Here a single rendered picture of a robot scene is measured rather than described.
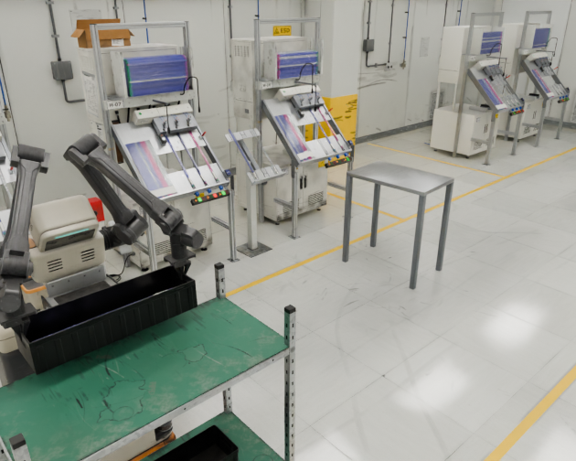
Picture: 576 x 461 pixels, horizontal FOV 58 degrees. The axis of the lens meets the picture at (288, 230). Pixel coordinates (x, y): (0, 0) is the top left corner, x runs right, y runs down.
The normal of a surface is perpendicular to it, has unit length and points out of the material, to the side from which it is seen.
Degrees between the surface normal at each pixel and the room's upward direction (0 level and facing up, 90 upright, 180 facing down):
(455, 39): 90
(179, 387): 0
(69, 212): 43
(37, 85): 90
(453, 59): 90
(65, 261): 98
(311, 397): 0
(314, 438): 0
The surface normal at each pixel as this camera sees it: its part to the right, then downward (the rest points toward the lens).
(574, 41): -0.75, 0.27
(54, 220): 0.45, -0.47
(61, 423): 0.00, -0.91
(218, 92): 0.66, 0.30
